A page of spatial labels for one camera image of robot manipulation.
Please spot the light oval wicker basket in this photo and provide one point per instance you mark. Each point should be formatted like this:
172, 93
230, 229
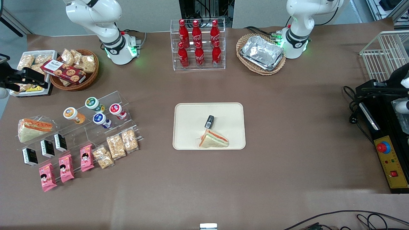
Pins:
246, 65

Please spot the beige plastic tray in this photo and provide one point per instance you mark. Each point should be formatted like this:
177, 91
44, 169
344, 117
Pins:
188, 127

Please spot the wrapped triangle sandwich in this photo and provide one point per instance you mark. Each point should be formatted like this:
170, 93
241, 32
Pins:
32, 131
214, 140

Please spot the white plastic bin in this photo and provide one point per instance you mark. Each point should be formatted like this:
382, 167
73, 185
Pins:
54, 54

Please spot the clear bag of crackers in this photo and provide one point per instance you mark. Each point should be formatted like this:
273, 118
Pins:
65, 82
116, 147
19, 88
25, 62
88, 64
104, 157
130, 140
67, 57
77, 56
43, 59

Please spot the red lid gum bottle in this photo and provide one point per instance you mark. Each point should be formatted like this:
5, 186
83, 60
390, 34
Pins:
115, 109

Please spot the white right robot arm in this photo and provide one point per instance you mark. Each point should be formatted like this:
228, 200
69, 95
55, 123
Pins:
108, 35

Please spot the yellow packet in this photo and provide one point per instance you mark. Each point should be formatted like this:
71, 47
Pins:
34, 89

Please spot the dark metal bar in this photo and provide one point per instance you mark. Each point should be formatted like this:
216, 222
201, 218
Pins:
14, 24

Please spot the aluminium foil tray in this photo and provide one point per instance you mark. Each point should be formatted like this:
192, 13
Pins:
262, 51
270, 68

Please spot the red rocker switch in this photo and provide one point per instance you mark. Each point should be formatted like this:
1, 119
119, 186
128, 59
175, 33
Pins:
394, 173

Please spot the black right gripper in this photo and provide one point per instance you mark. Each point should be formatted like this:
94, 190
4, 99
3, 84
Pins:
7, 78

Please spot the clear acrylic stepped stand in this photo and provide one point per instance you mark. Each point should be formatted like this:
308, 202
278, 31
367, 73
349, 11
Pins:
76, 134

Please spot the clear acrylic bottle rack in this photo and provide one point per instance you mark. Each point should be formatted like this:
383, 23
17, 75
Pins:
206, 65

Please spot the black equipment frame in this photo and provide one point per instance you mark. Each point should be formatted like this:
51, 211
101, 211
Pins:
204, 8

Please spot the blue lid gum bottle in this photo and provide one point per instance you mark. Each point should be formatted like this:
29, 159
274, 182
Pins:
99, 118

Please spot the red emergency stop button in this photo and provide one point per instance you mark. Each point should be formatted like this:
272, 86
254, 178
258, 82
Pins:
382, 147

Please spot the dark red cookie box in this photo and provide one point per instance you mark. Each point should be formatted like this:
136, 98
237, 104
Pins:
64, 72

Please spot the pink snack packet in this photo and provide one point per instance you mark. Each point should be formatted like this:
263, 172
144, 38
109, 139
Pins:
66, 168
47, 177
87, 158

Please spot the clear plastic container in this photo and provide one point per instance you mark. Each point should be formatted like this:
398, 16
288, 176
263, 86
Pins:
402, 123

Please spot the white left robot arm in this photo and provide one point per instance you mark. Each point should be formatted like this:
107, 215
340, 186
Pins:
298, 35

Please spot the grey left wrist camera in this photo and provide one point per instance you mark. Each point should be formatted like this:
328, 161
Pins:
403, 107

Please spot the red cola bottle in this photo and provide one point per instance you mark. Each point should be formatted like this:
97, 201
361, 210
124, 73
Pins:
199, 57
196, 33
214, 32
216, 55
183, 57
183, 33

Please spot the dark round wicker basket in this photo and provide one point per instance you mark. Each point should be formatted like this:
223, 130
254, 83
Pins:
86, 80

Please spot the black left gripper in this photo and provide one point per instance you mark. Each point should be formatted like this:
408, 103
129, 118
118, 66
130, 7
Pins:
395, 79

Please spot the black sealing machine yellow panel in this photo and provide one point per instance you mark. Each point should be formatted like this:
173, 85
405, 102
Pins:
393, 166

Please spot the green lid gum bottle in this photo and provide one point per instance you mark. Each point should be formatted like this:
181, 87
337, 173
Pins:
92, 103

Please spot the grey metal shelf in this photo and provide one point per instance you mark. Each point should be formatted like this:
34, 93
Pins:
388, 9

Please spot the orange lid gum bottle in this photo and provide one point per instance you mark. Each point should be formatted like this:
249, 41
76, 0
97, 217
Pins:
71, 113

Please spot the small black gum box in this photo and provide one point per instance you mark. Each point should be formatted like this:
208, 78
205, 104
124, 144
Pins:
29, 156
209, 121
47, 149
60, 142

